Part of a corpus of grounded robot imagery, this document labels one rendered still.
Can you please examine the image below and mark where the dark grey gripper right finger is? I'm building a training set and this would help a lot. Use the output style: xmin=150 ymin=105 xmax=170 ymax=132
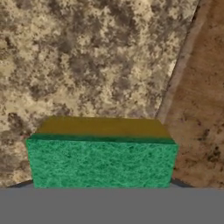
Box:
xmin=171 ymin=178 xmax=194 ymax=189

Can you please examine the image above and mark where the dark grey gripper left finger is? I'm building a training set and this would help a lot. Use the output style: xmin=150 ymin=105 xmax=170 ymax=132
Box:
xmin=6 ymin=178 xmax=34 ymax=189

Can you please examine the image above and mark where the brown wooden cutting board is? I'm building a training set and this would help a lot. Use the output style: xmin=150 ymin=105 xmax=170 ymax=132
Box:
xmin=156 ymin=0 xmax=224 ymax=189

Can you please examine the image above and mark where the green and yellow sponge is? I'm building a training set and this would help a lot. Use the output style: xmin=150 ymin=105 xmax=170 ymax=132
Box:
xmin=25 ymin=115 xmax=179 ymax=189

